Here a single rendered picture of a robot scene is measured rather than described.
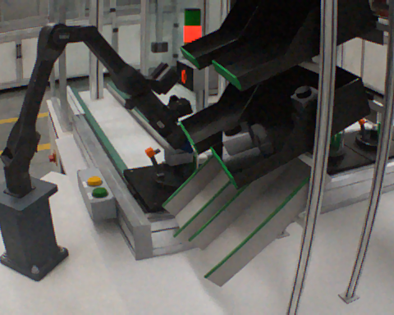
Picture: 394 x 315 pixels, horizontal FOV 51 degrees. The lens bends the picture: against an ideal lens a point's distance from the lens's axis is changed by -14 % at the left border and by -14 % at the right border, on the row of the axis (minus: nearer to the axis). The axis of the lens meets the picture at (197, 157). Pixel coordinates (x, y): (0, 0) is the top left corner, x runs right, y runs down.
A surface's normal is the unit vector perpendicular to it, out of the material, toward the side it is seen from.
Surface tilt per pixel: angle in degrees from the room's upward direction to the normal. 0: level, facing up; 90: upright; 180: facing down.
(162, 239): 90
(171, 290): 0
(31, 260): 90
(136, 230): 90
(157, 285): 0
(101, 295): 0
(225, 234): 45
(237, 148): 97
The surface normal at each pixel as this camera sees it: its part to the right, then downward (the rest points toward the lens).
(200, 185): 0.23, 0.39
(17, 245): -0.40, 0.36
